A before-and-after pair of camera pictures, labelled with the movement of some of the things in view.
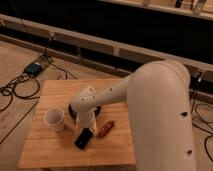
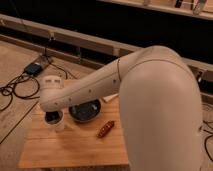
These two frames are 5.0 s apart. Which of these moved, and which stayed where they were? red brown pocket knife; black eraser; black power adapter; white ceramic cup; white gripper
Moved: white gripper; black eraser
Stayed: red brown pocket knife; black power adapter; white ceramic cup
